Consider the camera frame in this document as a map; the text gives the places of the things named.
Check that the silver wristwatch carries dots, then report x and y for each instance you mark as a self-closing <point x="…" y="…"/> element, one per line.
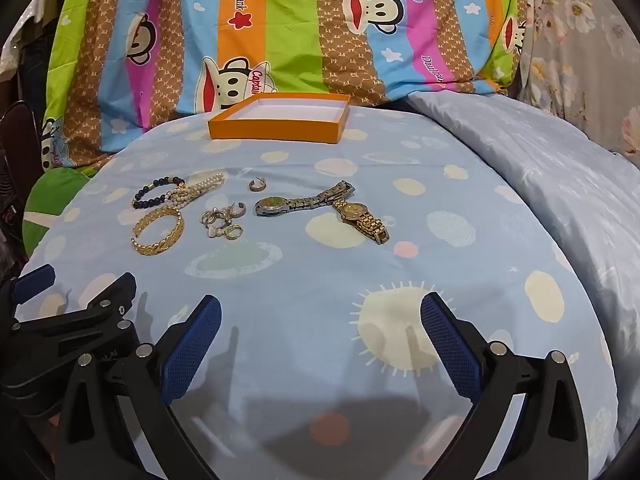
<point x="295" y="203"/>

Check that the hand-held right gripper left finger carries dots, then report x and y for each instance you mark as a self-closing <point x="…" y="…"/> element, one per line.
<point x="192" y="350"/>

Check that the pale blue quilt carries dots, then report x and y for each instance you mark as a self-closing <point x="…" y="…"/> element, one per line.
<point x="550" y="170"/>

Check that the striped monkey print blanket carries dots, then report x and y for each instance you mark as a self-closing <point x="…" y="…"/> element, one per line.
<point x="300" y="25"/>

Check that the orange shallow cardboard box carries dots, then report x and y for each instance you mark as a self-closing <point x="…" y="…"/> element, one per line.
<point x="280" y="121"/>

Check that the grey floral fabric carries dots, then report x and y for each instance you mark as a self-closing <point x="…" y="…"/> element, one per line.
<point x="570" y="35"/>

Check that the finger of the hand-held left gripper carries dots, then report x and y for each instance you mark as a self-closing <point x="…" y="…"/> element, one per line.
<point x="112" y="300"/>
<point x="35" y="279"/>

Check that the gold wristwatch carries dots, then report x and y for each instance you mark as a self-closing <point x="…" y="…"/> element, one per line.
<point x="362" y="217"/>

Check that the light blue spotted bedsheet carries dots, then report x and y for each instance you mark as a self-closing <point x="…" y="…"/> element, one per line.
<point x="310" y="260"/>

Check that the white hanging clothing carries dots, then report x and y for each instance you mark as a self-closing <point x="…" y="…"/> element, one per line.
<point x="25" y="35"/>

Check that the gold pearl hoop earring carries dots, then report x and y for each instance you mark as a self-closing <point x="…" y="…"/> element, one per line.
<point x="225" y="233"/>

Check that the green pillow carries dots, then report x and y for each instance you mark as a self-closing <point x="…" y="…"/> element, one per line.
<point x="47" y="200"/>

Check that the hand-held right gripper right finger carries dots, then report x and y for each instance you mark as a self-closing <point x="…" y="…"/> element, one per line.
<point x="450" y="350"/>

